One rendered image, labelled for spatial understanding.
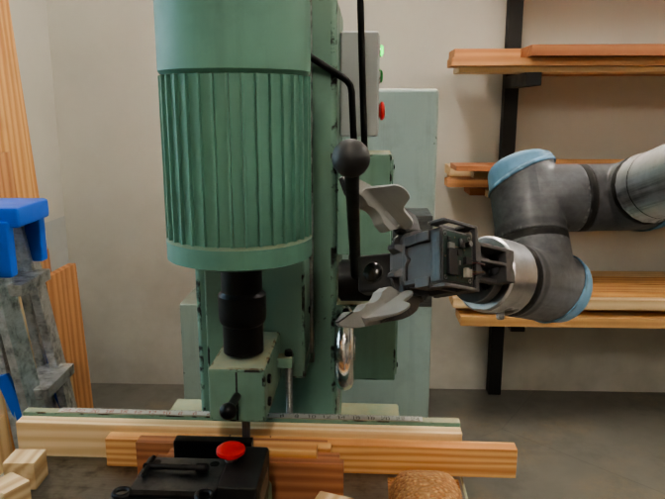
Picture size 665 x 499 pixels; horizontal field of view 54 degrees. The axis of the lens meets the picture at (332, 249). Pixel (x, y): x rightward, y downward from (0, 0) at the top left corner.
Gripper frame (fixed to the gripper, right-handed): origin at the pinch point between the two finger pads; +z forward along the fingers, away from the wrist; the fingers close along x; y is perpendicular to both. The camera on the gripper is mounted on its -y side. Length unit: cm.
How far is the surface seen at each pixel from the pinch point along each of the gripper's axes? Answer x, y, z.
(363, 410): 16, -47, -44
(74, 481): 25.7, -38.0, 11.7
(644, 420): 19, -105, -254
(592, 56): -113, -68, -169
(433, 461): 22.1, -10.7, -25.1
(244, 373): 11.9, -18.5, -1.1
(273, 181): -8.2, -6.7, 3.2
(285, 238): -2.9, -8.9, 0.0
